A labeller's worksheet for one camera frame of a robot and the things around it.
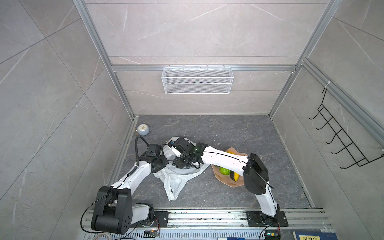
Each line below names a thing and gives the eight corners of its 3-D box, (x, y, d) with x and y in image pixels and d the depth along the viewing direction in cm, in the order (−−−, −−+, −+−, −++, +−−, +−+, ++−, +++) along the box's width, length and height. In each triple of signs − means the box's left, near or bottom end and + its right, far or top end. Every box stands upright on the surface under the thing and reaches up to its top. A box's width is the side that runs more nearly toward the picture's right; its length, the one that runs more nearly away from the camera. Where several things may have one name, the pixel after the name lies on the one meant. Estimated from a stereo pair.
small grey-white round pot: (137, 136, 109) (135, 132, 106) (140, 127, 115) (138, 123, 111) (148, 136, 109) (146, 132, 106) (150, 127, 115) (149, 123, 111)
